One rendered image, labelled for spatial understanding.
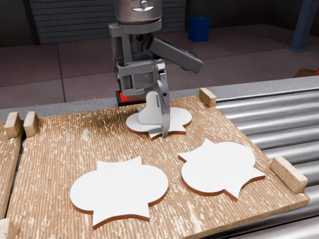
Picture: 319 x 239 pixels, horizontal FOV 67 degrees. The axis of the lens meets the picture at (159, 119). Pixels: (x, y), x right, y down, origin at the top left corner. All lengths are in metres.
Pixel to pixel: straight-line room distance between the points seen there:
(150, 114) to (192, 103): 0.18
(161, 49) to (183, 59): 0.05
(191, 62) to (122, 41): 0.13
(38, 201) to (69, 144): 0.13
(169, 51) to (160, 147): 0.17
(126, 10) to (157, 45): 0.07
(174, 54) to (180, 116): 0.14
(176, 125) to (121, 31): 0.21
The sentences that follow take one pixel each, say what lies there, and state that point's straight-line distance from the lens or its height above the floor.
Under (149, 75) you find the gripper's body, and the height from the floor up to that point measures 1.06.
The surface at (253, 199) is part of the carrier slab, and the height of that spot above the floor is 0.94.
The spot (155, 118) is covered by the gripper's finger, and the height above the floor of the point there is 0.98.
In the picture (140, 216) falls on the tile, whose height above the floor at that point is 0.94.
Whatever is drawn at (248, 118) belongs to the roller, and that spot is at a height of 0.91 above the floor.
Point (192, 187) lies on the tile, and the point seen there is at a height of 0.95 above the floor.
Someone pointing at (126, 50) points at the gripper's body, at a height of 1.10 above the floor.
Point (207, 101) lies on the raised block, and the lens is 0.58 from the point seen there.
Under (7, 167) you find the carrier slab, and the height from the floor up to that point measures 0.94.
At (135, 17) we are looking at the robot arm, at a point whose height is 1.15.
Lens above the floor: 1.21
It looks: 32 degrees down
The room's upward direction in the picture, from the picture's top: straight up
